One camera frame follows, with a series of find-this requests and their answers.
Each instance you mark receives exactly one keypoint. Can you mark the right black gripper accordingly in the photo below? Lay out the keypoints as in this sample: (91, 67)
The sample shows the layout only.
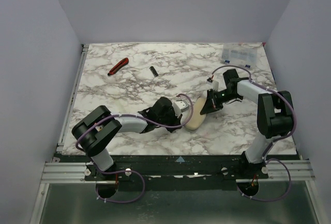
(213, 101)

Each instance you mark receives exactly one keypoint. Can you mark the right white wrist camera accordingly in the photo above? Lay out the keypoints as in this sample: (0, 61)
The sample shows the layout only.
(213, 84)

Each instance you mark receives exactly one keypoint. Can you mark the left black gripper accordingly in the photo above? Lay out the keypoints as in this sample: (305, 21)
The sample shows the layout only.
(171, 121)

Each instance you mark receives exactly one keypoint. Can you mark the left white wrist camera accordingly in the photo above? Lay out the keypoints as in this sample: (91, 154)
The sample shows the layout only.
(181, 105)

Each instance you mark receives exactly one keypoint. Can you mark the red black utility knife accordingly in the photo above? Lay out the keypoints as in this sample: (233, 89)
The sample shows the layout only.
(118, 66)

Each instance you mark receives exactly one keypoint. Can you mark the clear plastic organizer box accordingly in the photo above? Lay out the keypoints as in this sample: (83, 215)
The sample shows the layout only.
(239, 55)

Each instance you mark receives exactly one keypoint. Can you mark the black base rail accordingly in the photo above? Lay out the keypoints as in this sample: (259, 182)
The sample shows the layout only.
(175, 173)

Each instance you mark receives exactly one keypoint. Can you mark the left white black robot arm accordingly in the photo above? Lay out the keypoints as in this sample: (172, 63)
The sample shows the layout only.
(96, 130)

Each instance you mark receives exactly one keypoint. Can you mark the cream umbrella case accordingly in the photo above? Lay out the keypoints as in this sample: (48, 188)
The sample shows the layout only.
(197, 119)

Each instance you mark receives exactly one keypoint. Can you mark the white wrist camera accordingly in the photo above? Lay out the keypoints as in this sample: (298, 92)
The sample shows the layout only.
(181, 105)
(213, 84)

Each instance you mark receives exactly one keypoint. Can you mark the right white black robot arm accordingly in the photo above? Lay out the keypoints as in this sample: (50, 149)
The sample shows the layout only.
(276, 118)

